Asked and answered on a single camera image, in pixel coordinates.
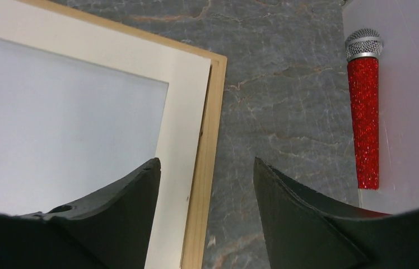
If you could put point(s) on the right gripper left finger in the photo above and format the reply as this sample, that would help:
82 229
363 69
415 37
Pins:
108 228

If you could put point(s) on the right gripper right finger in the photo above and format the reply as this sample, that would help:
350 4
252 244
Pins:
304 228

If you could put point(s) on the wooden picture frame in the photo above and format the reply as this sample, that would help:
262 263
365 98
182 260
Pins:
184 249

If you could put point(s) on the cream photo mat board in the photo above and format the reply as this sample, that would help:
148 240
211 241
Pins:
186 75

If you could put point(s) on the red glitter microphone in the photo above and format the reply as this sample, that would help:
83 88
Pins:
363 48

